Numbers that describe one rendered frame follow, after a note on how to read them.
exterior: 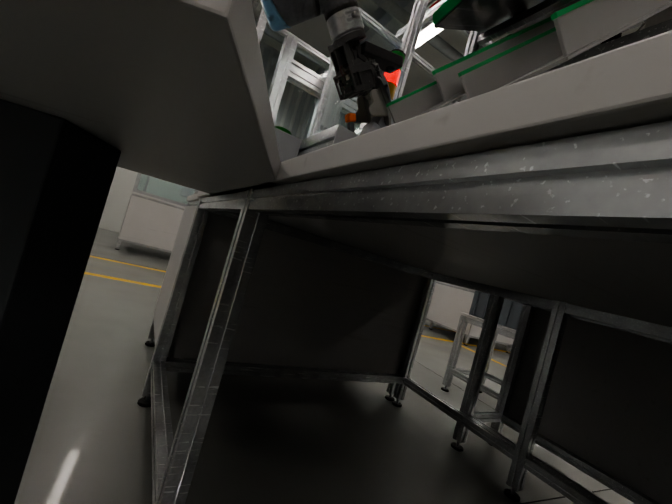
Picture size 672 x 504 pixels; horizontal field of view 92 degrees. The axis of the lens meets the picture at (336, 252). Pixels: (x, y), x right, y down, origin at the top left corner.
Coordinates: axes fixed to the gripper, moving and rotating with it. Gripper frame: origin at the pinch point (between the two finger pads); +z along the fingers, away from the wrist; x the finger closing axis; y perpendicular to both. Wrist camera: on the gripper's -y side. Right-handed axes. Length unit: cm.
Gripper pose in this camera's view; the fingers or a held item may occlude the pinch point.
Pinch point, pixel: (382, 125)
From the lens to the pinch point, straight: 85.7
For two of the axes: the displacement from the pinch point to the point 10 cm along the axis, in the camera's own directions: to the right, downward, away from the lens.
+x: 5.0, 1.2, -8.6
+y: -7.9, 4.6, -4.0
